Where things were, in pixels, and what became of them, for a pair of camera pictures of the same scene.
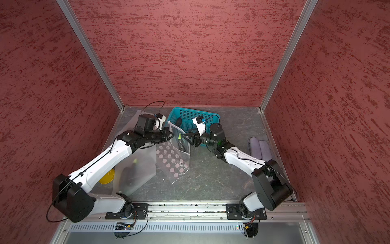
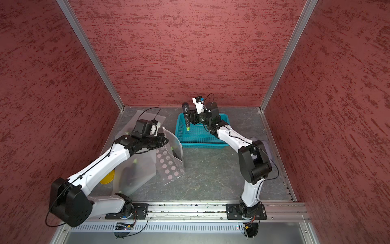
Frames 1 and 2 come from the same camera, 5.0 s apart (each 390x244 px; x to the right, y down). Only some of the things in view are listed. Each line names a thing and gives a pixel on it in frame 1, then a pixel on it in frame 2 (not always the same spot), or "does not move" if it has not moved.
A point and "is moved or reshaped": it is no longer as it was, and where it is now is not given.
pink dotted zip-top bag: (173, 155) is moved or reshaped
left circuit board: (123, 226) does not move
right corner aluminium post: (303, 18) does not move
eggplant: (128, 174) does not move
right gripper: (194, 136) to (194, 116)
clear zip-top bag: (135, 171) does not move
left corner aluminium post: (91, 51) does not move
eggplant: (179, 121) to (186, 108)
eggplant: (181, 144) to (174, 154)
